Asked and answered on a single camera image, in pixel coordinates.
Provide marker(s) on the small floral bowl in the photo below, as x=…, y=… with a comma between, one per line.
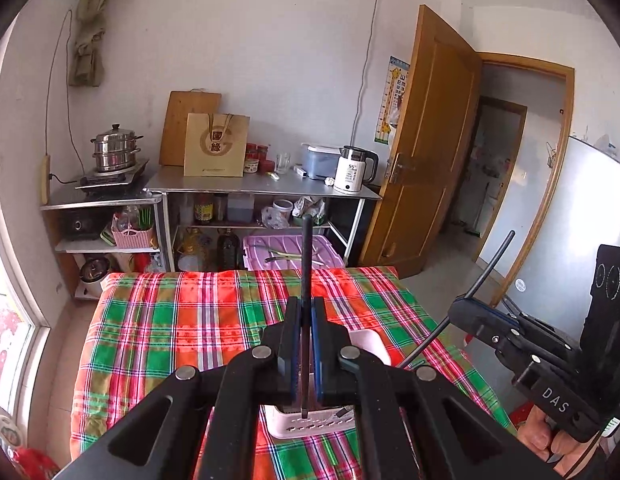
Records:
x=251, y=166

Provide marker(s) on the blue container with white lid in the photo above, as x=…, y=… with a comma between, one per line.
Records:
x=317, y=162

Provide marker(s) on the small metal shelf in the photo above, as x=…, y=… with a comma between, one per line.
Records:
x=90, y=202

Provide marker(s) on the purple plastic bin lid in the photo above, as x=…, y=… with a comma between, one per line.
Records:
x=285, y=257

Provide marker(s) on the yellow oil bottle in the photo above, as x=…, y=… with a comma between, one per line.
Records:
x=192, y=250

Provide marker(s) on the red packaging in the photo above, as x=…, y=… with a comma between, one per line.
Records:
x=32, y=462

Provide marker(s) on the black chopstick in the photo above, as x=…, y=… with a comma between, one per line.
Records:
x=307, y=260
x=495, y=260

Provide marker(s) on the window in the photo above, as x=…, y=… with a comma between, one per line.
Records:
x=10, y=285

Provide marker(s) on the pink plastic basket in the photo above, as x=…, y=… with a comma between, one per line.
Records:
x=132, y=237

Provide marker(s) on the wooden door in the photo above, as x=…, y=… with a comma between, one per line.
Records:
x=430, y=150

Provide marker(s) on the rice cooker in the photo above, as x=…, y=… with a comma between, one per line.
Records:
x=92, y=275

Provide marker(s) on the plaid cloth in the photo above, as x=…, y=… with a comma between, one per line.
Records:
x=190, y=320

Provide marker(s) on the dark liquid bottle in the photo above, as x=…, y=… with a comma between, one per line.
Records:
x=228, y=250

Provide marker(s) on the wooden cutting board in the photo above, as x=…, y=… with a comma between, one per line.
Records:
x=175, y=125

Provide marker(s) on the small white box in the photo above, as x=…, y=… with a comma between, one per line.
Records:
x=300, y=172

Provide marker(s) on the person's right hand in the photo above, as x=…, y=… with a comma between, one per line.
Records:
x=537, y=435

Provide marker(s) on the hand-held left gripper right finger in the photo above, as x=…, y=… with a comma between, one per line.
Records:
x=317, y=355

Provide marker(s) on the black induction cooker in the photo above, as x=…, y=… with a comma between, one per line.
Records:
x=112, y=179

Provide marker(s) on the metal table rack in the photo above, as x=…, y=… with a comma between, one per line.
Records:
x=230, y=182

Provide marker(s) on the white plastic utensil basket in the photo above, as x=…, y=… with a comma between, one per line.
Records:
x=370, y=345

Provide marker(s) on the white panel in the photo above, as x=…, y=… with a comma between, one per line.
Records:
x=565, y=220

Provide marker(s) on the black kitchen appliance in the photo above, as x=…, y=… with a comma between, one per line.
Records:
x=80, y=224

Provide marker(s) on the beige tied curtain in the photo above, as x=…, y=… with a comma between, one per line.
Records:
x=87, y=35

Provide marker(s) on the sauce bottle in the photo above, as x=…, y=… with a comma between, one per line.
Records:
x=204, y=207

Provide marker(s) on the giraffe height chart poster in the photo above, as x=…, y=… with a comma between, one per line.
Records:
x=390, y=100

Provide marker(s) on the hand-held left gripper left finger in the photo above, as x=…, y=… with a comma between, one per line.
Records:
x=294, y=355

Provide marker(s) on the person's right forearm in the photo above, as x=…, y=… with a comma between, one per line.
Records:
x=587, y=467

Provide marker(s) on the plastic bags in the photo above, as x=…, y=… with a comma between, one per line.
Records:
x=310, y=210

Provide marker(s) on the white electric kettle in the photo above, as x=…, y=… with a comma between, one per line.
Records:
x=350, y=172

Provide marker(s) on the beige power strip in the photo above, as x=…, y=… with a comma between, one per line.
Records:
x=44, y=180

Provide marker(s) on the scissors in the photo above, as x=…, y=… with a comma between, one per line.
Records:
x=290, y=256

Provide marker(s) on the steel steamer pot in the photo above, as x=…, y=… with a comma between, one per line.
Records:
x=115, y=150

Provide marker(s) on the red lid jar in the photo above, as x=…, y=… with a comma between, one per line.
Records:
x=250, y=150
x=262, y=151

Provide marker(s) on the grey storage box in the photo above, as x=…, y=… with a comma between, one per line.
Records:
x=240, y=208

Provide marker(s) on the short red jar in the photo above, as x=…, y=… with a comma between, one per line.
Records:
x=267, y=167

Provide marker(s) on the brown paper gift bag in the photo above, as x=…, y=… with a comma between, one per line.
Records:
x=215, y=145

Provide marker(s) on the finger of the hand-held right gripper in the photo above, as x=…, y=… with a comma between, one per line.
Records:
x=547, y=340
x=472, y=316

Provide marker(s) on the clear glass cup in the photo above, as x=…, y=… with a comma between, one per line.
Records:
x=283, y=164

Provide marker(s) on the wooden door frame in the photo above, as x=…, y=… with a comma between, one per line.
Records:
x=565, y=135

